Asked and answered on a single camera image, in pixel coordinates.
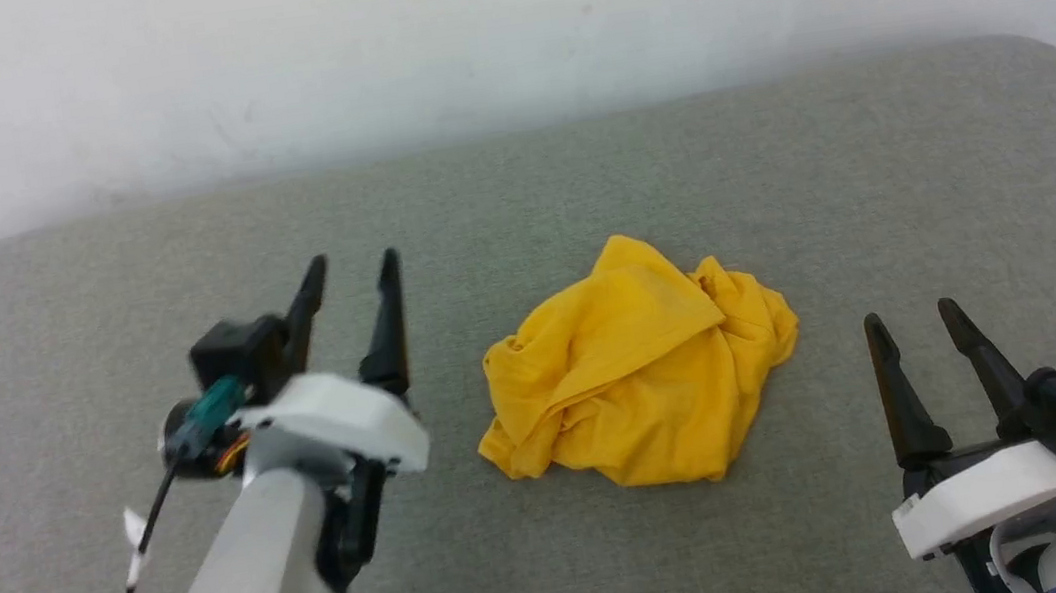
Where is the grey fabric sofa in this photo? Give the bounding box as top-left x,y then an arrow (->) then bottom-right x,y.
0,25 -> 1056,593

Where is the white cable tag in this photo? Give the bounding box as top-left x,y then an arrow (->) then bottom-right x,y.
117,505 -> 157,590

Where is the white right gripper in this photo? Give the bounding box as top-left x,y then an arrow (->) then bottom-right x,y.
861,283 -> 1056,593

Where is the teal left cable connector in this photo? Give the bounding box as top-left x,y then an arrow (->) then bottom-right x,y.
179,375 -> 253,452

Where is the yellow printed t-shirt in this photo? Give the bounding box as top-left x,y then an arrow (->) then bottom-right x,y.
455,214 -> 818,510

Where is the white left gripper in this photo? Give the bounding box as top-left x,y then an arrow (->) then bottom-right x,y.
217,244 -> 449,593

